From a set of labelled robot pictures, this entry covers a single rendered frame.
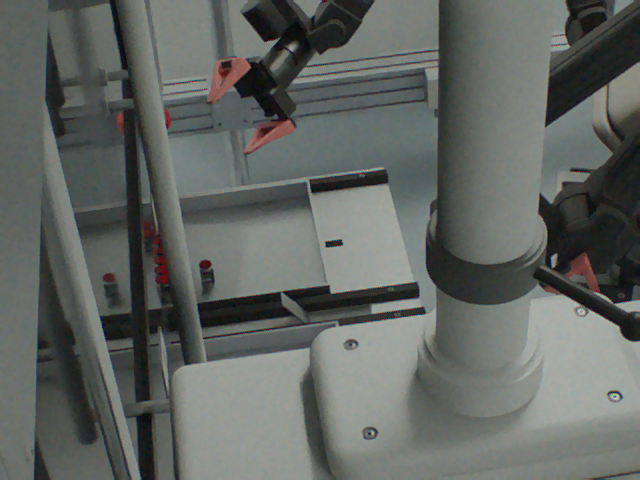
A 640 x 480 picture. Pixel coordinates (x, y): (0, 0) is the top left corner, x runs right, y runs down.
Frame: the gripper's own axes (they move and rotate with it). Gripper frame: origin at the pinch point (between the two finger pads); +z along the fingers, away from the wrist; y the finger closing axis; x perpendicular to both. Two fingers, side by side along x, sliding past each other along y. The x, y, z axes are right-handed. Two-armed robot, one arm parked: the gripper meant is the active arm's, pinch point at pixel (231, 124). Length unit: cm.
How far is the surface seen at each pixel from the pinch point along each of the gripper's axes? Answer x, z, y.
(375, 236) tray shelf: -7.1, -14.5, -36.9
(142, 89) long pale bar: 50, 38, 32
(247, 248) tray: -21.0, -1.5, -26.7
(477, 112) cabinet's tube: 94, 46, 32
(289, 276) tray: -12.2, 0.6, -31.2
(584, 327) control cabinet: 84, 39, 4
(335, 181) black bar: -17.3, -21.6, -30.3
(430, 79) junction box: -60, -92, -60
